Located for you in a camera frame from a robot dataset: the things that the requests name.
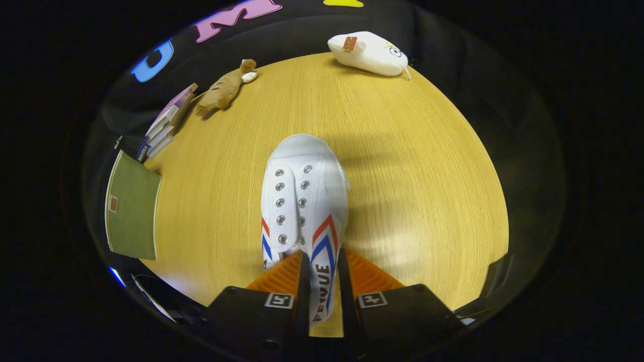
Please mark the pale blue book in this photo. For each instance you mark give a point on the pale blue book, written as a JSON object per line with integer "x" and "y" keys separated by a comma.
{"x": 160, "y": 147}

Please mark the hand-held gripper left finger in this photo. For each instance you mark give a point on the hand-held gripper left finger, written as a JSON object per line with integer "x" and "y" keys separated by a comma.
{"x": 303, "y": 311}

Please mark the dark blue cover book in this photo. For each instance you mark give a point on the dark blue cover book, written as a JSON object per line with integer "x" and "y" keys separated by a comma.
{"x": 142, "y": 150}

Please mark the white paperback book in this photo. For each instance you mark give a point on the white paperback book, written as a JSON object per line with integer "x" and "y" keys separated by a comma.
{"x": 161, "y": 134}

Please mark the white cloth clip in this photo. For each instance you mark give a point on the white cloth clip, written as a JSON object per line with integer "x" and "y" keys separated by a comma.
{"x": 118, "y": 142}

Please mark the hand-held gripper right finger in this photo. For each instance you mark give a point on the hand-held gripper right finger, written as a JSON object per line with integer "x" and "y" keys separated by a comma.
{"x": 348, "y": 311}

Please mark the pink cover book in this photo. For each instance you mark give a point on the pink cover book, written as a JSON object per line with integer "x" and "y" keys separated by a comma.
{"x": 176, "y": 105}

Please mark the white striped canvas shoe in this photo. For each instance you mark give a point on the white striped canvas shoe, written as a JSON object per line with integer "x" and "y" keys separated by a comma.
{"x": 307, "y": 171}

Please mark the brown plush toy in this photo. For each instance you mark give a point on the brown plush toy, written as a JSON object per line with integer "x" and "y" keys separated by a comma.
{"x": 224, "y": 90}

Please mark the green fabric storage box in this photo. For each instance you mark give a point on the green fabric storage box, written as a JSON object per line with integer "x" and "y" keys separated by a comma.
{"x": 133, "y": 211}

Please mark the white plush toy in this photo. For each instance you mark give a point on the white plush toy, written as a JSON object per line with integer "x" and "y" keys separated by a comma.
{"x": 372, "y": 58}

